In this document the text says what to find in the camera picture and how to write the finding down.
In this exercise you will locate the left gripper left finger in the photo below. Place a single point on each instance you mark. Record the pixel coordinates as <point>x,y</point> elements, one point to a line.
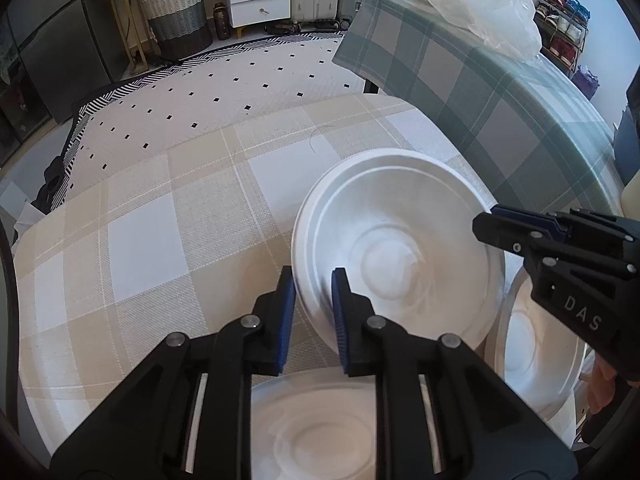
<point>184,411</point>

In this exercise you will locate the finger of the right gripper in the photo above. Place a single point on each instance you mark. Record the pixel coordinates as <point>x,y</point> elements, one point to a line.
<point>514,237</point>
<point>538,222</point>

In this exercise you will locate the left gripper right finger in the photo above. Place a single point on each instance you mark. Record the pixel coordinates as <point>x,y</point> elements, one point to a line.
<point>441,411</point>

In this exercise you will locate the large white foam bowl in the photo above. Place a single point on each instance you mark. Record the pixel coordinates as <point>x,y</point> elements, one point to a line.
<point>400,224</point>

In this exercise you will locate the small white foam bowl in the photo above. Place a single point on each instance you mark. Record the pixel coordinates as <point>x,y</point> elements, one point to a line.
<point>316,424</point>

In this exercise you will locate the person right hand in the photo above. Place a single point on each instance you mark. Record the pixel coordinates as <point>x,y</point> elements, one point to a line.
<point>601,385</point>

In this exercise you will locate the green plaid tablecloth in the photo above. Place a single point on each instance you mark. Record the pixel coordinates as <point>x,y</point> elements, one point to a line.
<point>527,131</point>

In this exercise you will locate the shoe rack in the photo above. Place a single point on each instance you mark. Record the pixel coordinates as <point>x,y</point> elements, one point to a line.
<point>563,25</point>

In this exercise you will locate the beige plaid tablecloth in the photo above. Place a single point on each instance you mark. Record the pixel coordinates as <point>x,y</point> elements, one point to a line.
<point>186,241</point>

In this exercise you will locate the white plastic bag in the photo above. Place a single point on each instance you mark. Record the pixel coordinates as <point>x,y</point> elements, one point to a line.
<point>504,26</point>

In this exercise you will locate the dotted white rug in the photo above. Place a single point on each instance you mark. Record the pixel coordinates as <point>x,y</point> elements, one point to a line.
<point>122,124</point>

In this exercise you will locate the dark water bottle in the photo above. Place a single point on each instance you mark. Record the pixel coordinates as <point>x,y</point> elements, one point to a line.
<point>222,21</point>

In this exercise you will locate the woven laundry basket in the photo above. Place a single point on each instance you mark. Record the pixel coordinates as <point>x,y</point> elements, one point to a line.
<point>180,27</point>

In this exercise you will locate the grey refrigerator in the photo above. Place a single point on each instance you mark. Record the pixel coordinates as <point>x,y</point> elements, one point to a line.
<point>69,48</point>

